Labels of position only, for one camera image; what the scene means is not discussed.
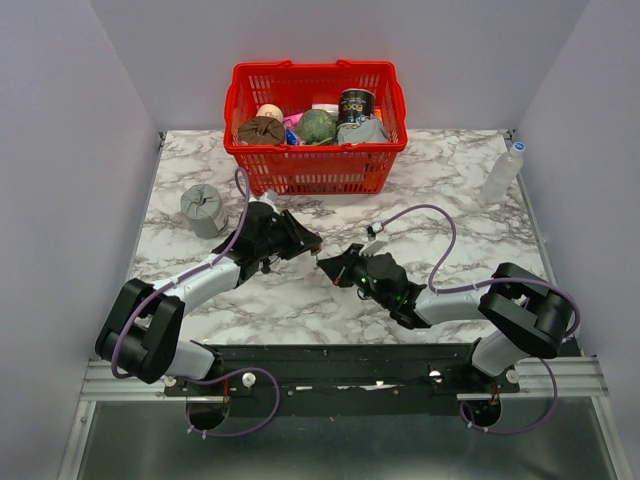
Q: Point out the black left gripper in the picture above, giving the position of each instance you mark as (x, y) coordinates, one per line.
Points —
(298, 237)

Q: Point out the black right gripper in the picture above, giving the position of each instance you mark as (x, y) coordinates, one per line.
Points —
(338, 268)

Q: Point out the black head key bunch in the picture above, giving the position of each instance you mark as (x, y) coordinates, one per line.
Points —
(266, 266)

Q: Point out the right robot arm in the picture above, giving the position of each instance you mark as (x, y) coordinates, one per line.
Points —
(531, 316)

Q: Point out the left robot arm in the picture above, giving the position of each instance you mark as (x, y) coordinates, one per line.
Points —
(140, 336)

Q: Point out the red plastic basket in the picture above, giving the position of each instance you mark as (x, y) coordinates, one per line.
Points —
(294, 87)

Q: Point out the grey wrapped roll on table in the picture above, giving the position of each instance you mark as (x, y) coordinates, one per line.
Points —
(204, 210)

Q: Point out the green round ball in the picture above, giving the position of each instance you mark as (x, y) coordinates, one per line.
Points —
(317, 127)

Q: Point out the pink packet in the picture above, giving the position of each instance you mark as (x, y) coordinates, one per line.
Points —
(290, 124)

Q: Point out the brown wrapped roll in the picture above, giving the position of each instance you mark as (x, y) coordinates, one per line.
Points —
(262, 130)

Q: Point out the grey wrapped roll in basket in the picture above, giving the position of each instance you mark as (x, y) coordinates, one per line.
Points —
(370, 131)

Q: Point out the beige egg shaped object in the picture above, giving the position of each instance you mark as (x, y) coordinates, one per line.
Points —
(271, 111)

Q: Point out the black can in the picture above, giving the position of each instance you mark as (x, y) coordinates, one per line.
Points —
(356, 105)

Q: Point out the clear plastic bottle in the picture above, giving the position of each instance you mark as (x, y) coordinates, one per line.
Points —
(503, 173)

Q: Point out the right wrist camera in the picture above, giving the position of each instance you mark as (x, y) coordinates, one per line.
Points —
(377, 239)

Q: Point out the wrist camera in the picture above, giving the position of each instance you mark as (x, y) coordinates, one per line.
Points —
(270, 196)
(377, 239)

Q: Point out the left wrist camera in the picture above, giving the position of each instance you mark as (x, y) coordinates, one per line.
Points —
(270, 196)

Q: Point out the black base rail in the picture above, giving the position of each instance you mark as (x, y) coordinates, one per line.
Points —
(341, 380)

